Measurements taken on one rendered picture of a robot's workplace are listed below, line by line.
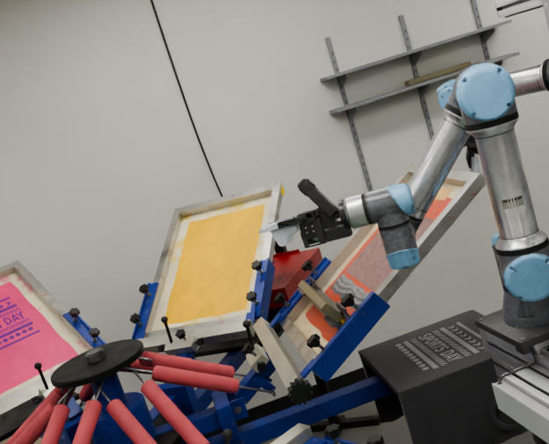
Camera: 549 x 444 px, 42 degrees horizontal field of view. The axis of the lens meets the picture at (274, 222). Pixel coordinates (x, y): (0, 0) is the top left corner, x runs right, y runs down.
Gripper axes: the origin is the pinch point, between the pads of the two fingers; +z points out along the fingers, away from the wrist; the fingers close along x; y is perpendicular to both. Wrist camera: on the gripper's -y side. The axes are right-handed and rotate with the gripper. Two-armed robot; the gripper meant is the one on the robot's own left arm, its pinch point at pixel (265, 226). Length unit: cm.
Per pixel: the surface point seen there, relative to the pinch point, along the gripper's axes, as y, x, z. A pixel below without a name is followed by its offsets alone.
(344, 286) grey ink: 31, 79, -1
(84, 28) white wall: -125, 218, 127
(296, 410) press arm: 67, 67, 24
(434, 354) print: 62, 82, -25
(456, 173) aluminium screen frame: 3, 72, -47
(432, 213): 13, 72, -37
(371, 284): 31, 65, -12
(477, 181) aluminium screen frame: 6, 58, -53
